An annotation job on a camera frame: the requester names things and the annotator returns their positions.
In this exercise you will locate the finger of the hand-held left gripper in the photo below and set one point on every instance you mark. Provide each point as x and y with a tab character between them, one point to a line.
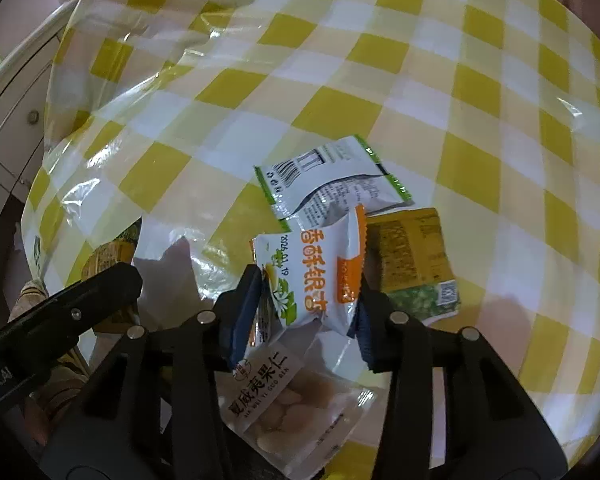
100	292

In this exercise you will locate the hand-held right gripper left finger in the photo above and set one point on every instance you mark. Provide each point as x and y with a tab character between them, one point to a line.
241	315

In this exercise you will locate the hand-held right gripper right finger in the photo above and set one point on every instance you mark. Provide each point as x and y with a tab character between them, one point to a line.
366	332

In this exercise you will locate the white orange snack packet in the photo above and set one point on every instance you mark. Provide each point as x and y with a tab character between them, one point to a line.
320	260

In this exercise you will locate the yellow green snack packet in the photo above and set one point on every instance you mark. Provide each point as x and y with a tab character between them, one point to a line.
410	252

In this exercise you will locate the clear nut packet white label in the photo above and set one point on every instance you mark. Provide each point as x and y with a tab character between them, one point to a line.
280	402

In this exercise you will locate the white green snack packet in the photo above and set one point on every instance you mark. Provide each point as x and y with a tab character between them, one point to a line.
325	175

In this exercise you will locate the white cabinet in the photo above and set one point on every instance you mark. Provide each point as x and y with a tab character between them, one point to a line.
10	125

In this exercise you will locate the yellow checked tablecloth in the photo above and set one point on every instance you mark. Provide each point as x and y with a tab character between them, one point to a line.
360	85

